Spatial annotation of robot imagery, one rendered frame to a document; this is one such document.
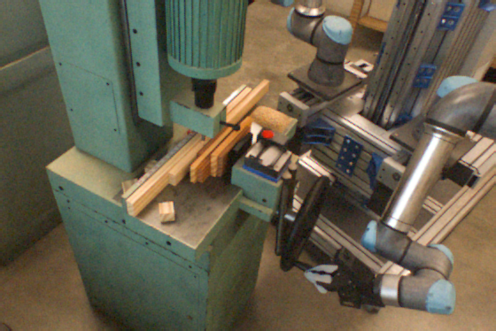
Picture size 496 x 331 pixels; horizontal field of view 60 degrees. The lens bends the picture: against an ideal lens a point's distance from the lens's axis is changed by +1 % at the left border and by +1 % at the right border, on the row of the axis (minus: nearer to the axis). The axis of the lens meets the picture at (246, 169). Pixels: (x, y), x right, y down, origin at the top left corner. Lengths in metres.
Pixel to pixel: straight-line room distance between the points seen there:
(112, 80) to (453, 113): 0.81
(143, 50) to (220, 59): 0.20
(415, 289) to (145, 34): 0.84
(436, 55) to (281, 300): 1.18
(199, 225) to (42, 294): 1.16
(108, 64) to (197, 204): 0.40
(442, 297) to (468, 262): 1.41
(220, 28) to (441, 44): 0.97
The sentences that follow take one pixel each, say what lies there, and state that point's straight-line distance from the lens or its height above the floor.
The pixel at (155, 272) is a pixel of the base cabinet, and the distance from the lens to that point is 1.37.
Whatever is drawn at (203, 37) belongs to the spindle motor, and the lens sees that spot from 0.92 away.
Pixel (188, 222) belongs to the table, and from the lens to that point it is 1.04.
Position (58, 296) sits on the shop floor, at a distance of 2.05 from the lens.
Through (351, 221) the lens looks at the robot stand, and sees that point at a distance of 2.06.
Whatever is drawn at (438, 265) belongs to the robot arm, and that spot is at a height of 0.89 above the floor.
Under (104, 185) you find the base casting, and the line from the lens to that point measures 1.29.
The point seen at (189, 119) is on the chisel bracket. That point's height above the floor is 1.03.
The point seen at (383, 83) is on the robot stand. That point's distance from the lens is 1.73.
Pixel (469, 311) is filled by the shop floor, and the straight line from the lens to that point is 2.29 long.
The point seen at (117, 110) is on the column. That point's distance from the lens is 1.16.
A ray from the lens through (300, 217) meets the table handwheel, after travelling 1.05.
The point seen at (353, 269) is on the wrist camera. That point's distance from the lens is 1.09.
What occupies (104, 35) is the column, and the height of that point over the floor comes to 1.24.
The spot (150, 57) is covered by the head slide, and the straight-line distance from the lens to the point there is 1.05.
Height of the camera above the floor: 1.71
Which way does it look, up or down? 44 degrees down
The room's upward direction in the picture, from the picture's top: 7 degrees clockwise
